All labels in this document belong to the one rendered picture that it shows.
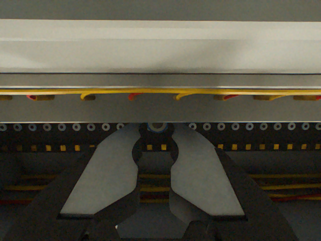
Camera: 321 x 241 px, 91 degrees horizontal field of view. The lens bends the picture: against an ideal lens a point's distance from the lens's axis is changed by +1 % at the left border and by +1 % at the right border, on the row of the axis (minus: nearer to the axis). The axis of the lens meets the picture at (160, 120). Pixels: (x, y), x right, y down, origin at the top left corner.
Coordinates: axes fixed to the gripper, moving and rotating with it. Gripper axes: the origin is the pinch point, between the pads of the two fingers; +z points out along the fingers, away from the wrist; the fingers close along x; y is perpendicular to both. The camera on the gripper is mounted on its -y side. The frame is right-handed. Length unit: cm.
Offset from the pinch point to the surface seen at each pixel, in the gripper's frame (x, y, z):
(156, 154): -0.5, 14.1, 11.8
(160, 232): 0.4, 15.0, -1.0
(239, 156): 15.4, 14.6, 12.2
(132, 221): -3.4, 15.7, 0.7
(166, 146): 1.1, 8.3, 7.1
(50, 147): -15.3, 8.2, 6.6
